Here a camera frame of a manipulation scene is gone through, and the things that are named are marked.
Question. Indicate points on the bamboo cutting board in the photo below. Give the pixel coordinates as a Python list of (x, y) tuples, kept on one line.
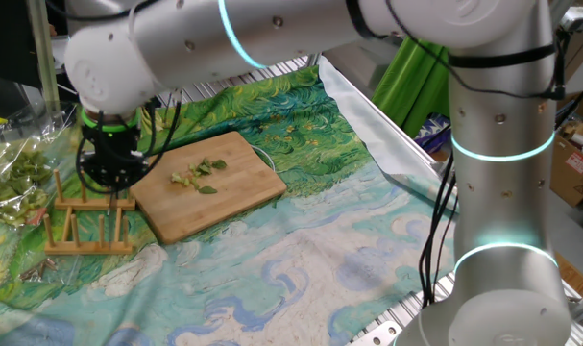
[(214, 202)]

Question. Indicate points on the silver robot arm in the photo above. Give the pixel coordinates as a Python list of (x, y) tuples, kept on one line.
[(502, 192)]

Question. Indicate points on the white paper sheet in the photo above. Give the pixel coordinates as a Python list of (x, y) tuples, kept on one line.
[(56, 48)]

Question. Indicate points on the small cut pakchoi piece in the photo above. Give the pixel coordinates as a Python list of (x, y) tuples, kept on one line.
[(202, 168)]

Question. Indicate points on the blue patterned bag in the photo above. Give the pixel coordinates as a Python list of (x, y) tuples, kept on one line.
[(432, 134)]

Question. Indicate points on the painted landscape tablecloth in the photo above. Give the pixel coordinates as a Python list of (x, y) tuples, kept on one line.
[(296, 250)]

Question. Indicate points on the chopped greens pile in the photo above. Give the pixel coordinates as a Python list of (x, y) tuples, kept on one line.
[(15, 187)]

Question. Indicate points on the wooden peg rack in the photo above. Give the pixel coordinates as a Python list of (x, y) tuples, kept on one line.
[(89, 247)]

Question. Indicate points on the black monitor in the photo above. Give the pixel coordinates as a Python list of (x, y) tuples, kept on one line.
[(7, 38)]

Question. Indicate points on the cut pakchoi stem piece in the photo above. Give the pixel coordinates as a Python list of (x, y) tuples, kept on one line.
[(179, 179)]

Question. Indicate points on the green fabric curtain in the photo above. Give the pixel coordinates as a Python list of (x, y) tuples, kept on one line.
[(411, 86)]

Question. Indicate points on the whole pakchoi, long stems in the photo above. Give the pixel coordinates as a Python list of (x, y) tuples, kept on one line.
[(160, 120)]

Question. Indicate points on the clear plastic bag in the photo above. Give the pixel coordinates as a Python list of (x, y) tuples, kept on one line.
[(12, 250)]

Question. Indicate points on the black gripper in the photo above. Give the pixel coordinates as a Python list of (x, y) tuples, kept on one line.
[(113, 158)]

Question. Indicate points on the cardboard box, red label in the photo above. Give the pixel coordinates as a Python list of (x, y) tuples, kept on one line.
[(574, 168)]

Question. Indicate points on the dark cut leaf piece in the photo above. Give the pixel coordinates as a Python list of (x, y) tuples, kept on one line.
[(208, 190)]

